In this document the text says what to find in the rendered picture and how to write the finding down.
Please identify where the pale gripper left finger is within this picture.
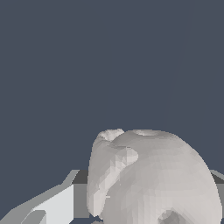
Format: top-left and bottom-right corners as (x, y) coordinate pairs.
(0, 169), (90, 224)

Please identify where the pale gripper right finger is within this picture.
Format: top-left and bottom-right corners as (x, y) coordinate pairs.
(209, 169), (224, 205)

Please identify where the white rounded lumpy object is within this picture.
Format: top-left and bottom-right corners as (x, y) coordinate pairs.
(86, 128), (223, 224)

